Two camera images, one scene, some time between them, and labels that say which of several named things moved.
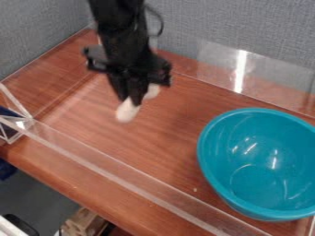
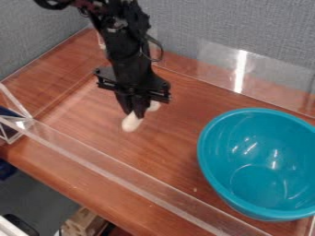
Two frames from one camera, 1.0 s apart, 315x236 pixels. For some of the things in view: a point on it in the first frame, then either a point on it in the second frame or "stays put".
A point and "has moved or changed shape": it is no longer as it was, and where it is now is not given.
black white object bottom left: [13, 226] stays put
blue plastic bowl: [257, 157] stays put
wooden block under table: [86, 223] stays put
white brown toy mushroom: [127, 110] has moved or changed shape
